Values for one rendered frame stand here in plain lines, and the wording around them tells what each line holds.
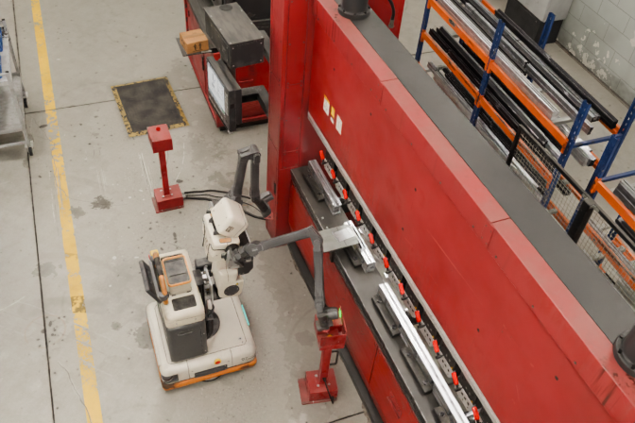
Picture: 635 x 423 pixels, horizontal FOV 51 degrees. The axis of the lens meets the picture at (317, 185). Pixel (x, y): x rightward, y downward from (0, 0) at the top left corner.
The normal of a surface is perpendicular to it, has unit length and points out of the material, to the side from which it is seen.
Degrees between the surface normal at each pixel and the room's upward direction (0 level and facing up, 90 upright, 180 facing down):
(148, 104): 0
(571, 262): 0
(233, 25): 0
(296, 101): 90
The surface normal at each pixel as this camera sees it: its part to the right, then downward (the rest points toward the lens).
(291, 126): 0.37, 0.66
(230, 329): 0.07, -0.72
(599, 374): -0.93, 0.21
